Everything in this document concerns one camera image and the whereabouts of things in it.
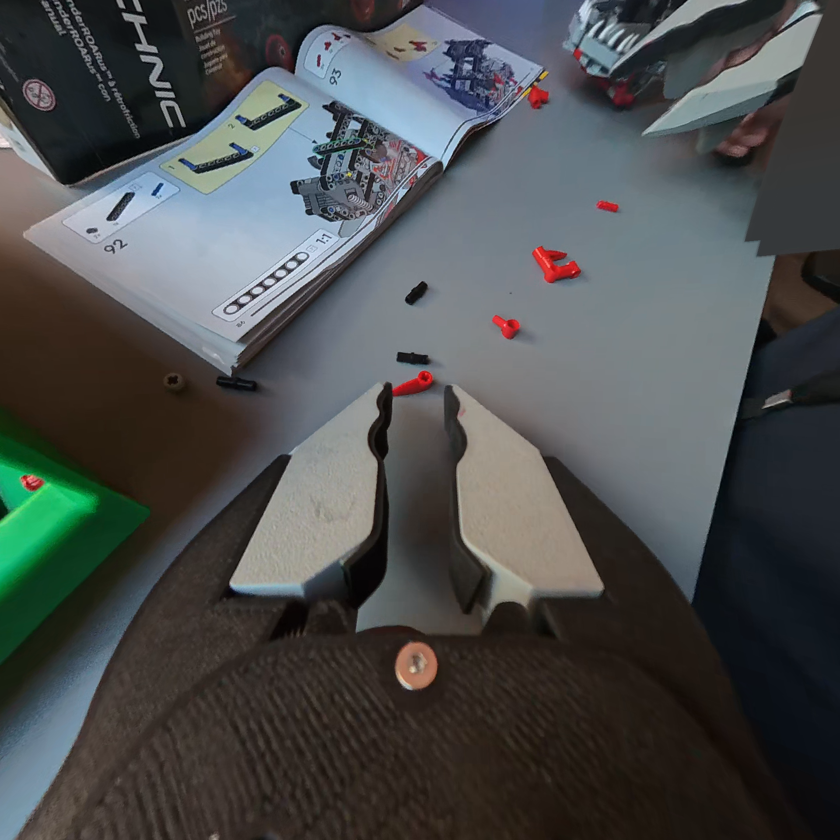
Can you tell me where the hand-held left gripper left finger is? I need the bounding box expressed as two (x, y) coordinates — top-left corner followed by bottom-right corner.
(228, 382), (395, 611)

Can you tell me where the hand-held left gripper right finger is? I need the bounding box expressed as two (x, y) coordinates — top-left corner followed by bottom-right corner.
(444, 384), (606, 616)

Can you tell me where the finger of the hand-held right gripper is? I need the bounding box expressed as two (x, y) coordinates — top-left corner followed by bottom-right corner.
(613, 0), (791, 74)
(642, 10), (823, 155)

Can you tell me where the grey dinosaur lego model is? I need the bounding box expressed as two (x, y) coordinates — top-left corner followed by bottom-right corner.
(563, 0), (677, 109)

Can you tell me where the red lego claw assembly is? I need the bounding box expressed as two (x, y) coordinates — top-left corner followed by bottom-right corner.
(532, 245), (582, 284)

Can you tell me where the lego instruction booklet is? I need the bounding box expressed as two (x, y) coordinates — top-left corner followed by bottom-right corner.
(23, 5), (546, 368)

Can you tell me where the black lego set box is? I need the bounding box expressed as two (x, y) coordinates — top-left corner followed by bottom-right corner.
(0, 0), (427, 188)

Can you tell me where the person's right hand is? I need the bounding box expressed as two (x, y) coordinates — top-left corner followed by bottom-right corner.
(712, 105), (780, 158)

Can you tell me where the green plastic bin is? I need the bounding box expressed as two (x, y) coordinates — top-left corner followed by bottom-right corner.
(0, 407), (151, 665)

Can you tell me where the person's dark navy clothing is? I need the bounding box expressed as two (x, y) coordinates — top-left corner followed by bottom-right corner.
(692, 308), (840, 840)

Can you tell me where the black lanyard strap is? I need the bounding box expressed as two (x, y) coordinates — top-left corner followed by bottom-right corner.
(738, 367), (840, 424)

